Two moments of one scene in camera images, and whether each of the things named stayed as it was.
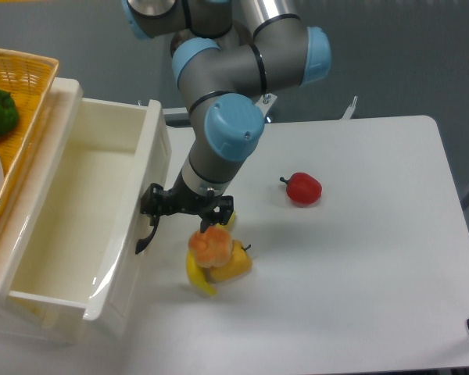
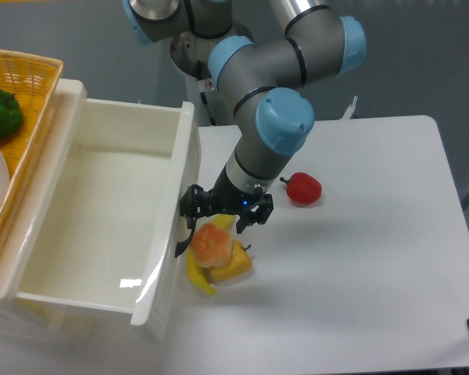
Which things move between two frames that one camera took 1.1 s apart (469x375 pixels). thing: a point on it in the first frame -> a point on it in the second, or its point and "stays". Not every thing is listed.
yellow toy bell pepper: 238,264 stays
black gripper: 180,198 -> 224,197
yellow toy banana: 197,273 stays
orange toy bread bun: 212,248 stays
